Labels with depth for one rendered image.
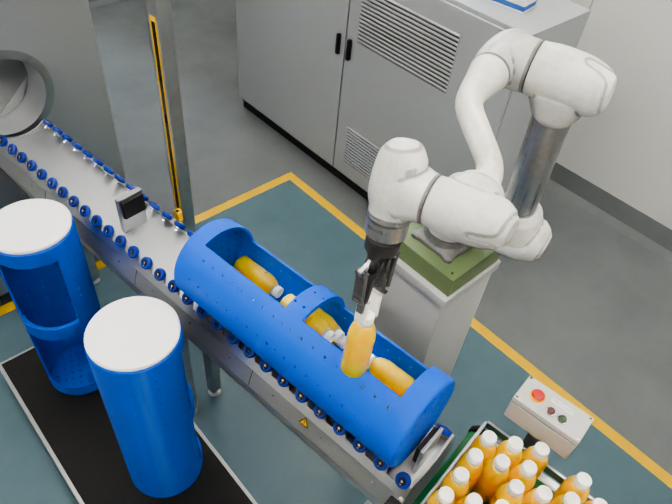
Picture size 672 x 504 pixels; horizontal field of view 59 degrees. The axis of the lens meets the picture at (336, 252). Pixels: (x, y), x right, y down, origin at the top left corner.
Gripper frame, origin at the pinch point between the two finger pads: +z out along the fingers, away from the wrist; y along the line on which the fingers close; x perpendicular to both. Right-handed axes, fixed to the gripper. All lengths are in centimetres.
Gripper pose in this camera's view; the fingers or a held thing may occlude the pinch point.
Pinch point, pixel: (368, 307)
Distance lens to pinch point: 135.9
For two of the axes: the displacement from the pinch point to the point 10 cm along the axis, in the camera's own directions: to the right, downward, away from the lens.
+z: -1.4, 8.0, 5.8
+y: -6.6, 3.7, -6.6
